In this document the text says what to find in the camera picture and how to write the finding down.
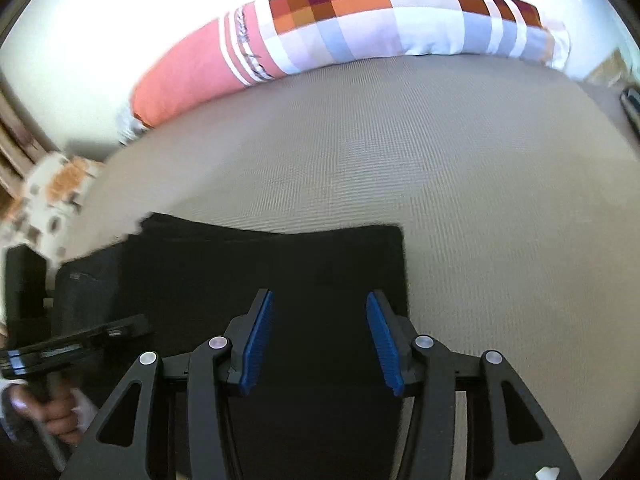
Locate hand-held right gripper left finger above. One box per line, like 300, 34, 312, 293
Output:
65, 288, 276, 480

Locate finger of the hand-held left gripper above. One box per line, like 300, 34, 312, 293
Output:
101, 314, 153, 348

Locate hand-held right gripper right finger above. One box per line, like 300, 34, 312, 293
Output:
366, 290, 583, 480

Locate black pants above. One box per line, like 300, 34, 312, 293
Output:
52, 212, 413, 480

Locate person's left hand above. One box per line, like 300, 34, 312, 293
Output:
4, 382, 98, 448

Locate floral print pillow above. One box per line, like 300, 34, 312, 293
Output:
0, 152, 108, 266

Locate beige textured bed mattress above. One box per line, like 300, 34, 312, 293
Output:
60, 52, 640, 480

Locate pink plaid pillow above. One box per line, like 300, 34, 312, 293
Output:
117, 0, 573, 146

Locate dark striped cloth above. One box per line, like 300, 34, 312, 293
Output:
620, 87, 640, 136

